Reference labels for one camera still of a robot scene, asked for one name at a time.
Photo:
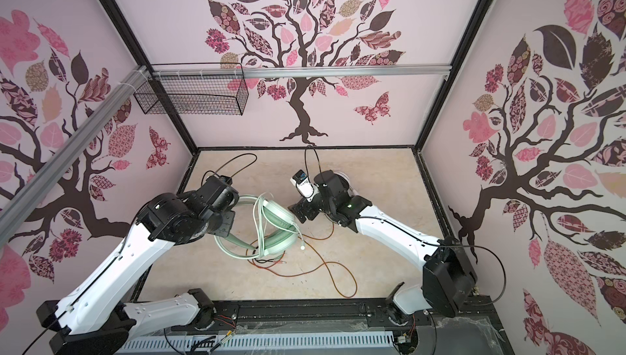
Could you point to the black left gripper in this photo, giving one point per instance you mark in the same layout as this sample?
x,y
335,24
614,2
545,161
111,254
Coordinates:
x,y
224,228

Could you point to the mint green headphones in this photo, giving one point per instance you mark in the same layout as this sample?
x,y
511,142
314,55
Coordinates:
x,y
276,228

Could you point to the aluminium rail wall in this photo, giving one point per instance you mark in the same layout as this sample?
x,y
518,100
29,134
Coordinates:
x,y
20,207
303,71

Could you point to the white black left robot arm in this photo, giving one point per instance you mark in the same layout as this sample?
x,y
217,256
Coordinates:
x,y
93,319

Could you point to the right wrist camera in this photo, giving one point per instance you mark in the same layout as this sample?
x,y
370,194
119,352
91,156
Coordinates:
x,y
302,183

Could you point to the white slotted cable duct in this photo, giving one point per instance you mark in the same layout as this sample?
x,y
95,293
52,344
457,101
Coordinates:
x,y
286,343

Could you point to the aluminium rail back wall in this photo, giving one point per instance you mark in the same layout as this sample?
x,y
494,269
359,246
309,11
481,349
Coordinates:
x,y
303,71

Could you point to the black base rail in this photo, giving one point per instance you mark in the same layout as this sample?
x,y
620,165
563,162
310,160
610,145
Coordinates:
x,y
360,314

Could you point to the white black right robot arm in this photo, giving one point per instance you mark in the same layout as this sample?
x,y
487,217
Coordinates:
x,y
447,274

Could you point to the black wire basket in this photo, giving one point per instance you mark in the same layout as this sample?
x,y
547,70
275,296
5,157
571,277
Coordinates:
x,y
213,88

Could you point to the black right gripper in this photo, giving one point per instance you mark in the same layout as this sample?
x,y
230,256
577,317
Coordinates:
x,y
304,205

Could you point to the aluminium rail left wall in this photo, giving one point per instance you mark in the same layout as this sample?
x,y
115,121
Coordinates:
x,y
20,207

